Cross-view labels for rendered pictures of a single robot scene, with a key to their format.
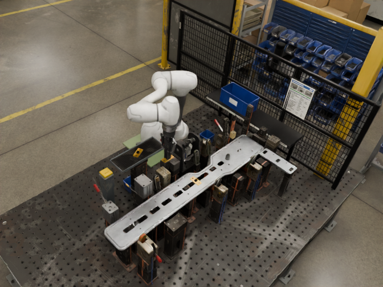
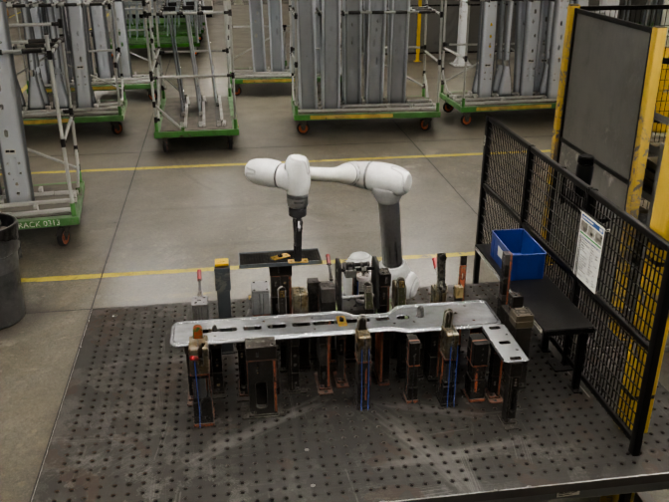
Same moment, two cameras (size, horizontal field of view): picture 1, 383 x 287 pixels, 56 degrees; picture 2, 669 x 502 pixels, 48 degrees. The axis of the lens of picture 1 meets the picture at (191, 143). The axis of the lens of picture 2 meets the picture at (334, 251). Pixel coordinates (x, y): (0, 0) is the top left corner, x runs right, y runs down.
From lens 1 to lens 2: 195 cm
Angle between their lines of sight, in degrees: 39
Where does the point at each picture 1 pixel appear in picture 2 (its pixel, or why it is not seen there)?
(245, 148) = (465, 315)
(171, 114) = (291, 176)
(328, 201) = (598, 463)
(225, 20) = (623, 167)
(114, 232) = (184, 328)
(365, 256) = not seen: outside the picture
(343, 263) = not seen: outside the picture
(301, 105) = (592, 263)
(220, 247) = (332, 435)
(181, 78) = (379, 171)
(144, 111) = (260, 165)
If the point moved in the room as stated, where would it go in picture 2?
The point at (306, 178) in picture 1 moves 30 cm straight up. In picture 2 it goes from (588, 420) to (598, 357)
